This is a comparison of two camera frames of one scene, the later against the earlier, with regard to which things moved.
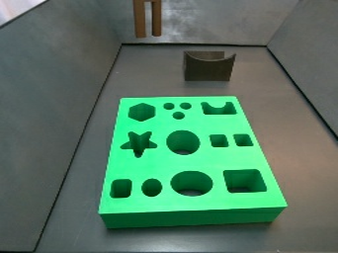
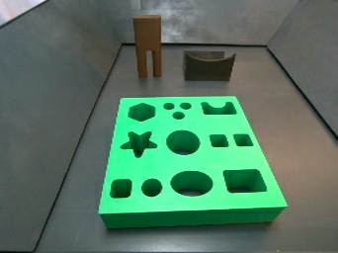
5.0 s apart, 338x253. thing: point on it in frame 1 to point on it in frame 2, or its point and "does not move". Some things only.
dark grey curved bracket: (207, 65) does not move
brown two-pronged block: (140, 18) to (147, 31)
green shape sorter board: (186, 165) does not move
